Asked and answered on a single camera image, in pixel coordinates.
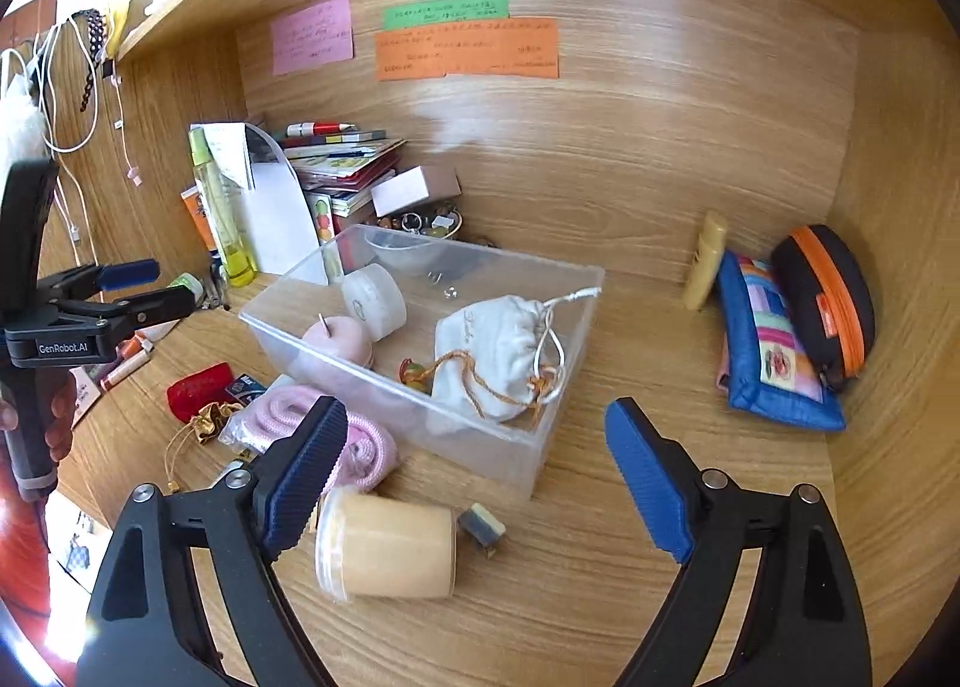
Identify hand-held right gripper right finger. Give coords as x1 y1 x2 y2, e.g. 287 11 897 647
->
604 397 875 687

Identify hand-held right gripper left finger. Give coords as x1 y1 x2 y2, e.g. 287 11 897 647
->
82 396 350 687

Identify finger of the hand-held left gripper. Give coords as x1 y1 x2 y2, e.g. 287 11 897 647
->
34 258 161 305
52 288 197 343

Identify pink rope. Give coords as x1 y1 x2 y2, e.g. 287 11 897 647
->
221 387 398 493

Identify beige jar with clear lid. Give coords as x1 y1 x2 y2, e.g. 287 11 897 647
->
315 488 458 602

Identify beige eraser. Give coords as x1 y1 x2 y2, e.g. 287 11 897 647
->
459 503 506 559

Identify clear plastic storage box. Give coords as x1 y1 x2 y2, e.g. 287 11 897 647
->
238 223 607 500

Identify wooden desktop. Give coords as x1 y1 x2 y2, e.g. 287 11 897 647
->
56 237 852 687

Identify person's left hand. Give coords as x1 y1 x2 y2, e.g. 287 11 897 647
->
45 372 80 463

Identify dark metal tools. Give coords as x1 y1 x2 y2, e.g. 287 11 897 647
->
202 259 230 313

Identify orange and white marker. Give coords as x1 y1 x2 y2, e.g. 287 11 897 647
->
101 338 155 392

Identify orange sunscreen tube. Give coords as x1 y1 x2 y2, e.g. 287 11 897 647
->
181 186 220 254

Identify red fabric pouch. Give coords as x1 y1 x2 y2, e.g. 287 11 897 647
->
166 361 233 423

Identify yellow spray bottle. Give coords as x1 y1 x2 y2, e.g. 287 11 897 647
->
187 127 258 289

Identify small blue packet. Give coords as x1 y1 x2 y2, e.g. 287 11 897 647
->
225 373 267 407

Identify pink round mini device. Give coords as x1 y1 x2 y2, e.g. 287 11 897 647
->
300 314 374 395

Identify white file holder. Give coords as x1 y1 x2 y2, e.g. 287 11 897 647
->
225 123 320 277

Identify white printed paper sheet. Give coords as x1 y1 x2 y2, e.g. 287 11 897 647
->
199 121 260 191

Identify small orange charm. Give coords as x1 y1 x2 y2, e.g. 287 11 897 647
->
397 357 437 395

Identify white fruit print carton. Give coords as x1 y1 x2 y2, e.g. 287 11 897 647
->
306 192 336 283

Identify blue patchwork pouch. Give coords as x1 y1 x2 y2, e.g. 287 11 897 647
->
716 252 847 431

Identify white round jar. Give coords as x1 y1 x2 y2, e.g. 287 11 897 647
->
341 263 407 341

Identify person's red clothing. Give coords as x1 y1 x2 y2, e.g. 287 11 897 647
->
0 484 57 643

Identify stack of books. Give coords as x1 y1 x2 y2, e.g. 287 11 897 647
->
281 128 410 219

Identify yellow tube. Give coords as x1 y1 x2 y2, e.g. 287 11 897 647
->
681 211 730 311

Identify black case with orange zipper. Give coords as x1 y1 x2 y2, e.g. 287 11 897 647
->
770 224 877 395

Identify white cardboard box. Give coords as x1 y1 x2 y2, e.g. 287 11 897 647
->
370 166 462 217

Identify pink paper note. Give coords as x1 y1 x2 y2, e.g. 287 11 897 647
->
270 0 355 77

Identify orange paper note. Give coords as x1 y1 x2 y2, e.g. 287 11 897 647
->
373 18 561 82

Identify green paper note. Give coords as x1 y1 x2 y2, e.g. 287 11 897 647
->
382 0 509 32

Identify gold drawstring pouch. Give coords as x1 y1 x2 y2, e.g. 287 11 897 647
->
166 400 242 487

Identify cable with pink plug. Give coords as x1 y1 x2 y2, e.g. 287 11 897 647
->
111 76 143 188

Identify white charging cable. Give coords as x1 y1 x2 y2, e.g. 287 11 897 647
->
0 19 102 245

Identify white drawstring pouch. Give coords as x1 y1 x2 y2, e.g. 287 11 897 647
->
431 286 603 425

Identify black beaded strap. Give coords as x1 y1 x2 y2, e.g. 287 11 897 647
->
75 8 107 127

